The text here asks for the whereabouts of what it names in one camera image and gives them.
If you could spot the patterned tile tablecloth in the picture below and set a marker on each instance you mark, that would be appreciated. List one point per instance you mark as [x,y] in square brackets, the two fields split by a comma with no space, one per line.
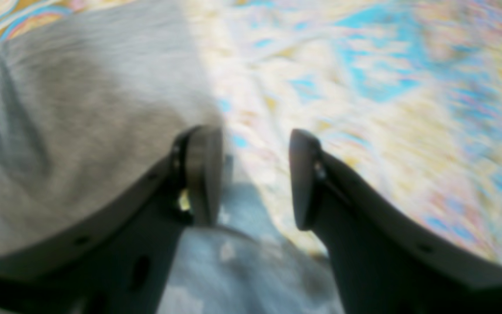
[407,92]

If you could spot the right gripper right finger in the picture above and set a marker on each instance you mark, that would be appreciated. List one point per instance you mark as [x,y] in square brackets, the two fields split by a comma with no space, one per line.
[382,261]

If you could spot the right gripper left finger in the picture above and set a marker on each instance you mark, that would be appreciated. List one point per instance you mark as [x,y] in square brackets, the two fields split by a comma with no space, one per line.
[117,261]

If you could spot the grey T-shirt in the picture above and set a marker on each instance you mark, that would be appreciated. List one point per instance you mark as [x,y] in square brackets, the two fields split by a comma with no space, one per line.
[87,105]

